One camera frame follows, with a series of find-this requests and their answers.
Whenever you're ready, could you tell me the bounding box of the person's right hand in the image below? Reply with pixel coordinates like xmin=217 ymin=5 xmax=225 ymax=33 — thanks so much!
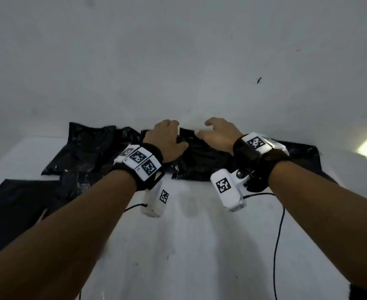
xmin=194 ymin=117 xmax=244 ymax=156

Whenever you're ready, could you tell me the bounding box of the person's left hand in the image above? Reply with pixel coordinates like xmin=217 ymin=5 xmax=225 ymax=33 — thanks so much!
xmin=143 ymin=119 xmax=189 ymax=163

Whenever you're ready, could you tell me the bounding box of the row of black plastic packets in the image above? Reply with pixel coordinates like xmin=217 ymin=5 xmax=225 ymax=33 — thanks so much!
xmin=41 ymin=121 xmax=337 ymax=186

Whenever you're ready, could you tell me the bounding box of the person's right forearm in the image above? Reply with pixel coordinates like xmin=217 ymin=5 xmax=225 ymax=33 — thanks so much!
xmin=267 ymin=160 xmax=367 ymax=294

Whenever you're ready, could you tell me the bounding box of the person's left forearm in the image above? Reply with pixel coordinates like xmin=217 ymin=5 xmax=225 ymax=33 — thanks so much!
xmin=0 ymin=169 xmax=137 ymax=300

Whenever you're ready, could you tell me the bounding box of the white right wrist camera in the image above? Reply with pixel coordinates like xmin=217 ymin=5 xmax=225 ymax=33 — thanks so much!
xmin=210 ymin=168 xmax=250 ymax=213

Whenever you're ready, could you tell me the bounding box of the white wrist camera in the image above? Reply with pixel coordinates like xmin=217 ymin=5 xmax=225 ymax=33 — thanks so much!
xmin=210 ymin=168 xmax=250 ymax=213
xmin=141 ymin=179 xmax=170 ymax=218

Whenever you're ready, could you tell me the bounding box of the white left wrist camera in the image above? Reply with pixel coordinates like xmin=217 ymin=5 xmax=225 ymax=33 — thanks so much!
xmin=141 ymin=179 xmax=170 ymax=218

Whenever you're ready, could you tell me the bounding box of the black left camera cable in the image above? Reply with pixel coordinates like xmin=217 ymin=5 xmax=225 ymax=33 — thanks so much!
xmin=77 ymin=202 xmax=148 ymax=300

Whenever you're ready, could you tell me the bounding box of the black camera cable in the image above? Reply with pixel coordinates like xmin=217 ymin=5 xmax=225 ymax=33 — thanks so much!
xmin=244 ymin=192 xmax=286 ymax=300
xmin=77 ymin=202 xmax=148 ymax=300

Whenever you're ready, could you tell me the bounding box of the black right camera cable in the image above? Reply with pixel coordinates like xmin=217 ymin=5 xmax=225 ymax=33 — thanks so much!
xmin=244 ymin=192 xmax=286 ymax=300

